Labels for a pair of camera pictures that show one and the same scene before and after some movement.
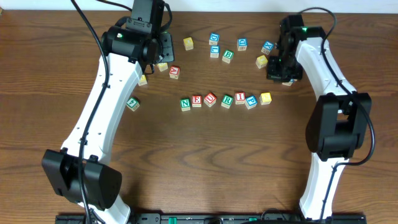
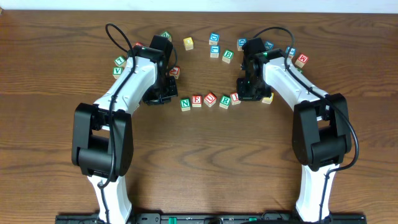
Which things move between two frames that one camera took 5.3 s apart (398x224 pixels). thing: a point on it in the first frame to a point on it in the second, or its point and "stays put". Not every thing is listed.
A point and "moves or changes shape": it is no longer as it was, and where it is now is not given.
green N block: x=185 y=104 stays put
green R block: x=227 y=101 stays put
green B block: x=227 y=55 stays put
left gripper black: x=167 y=47 to x=160 y=97
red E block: x=196 y=101 stays put
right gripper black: x=283 y=73 to x=253 y=94
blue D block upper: x=214 y=38 stays put
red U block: x=210 y=99 stays put
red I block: x=239 y=98 moves or changes shape
